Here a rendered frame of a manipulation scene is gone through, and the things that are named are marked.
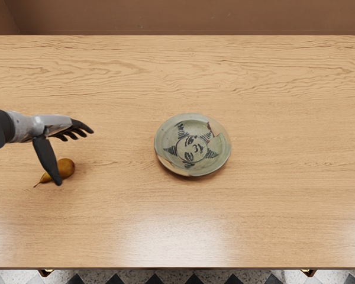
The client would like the yellow-brown pear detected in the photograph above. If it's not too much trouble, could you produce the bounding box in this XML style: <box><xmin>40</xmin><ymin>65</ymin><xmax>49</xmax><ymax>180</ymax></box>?
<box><xmin>33</xmin><ymin>157</ymin><xmax>76</xmax><ymax>188</ymax></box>

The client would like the grey-green patterned ceramic plate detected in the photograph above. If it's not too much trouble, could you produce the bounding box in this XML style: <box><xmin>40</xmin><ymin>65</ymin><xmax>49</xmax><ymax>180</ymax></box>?
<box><xmin>153</xmin><ymin>112</ymin><xmax>232</xmax><ymax>178</ymax></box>

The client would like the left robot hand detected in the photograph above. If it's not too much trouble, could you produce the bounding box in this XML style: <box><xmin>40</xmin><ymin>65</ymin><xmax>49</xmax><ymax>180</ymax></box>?
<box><xmin>6</xmin><ymin>111</ymin><xmax>95</xmax><ymax>186</ymax></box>

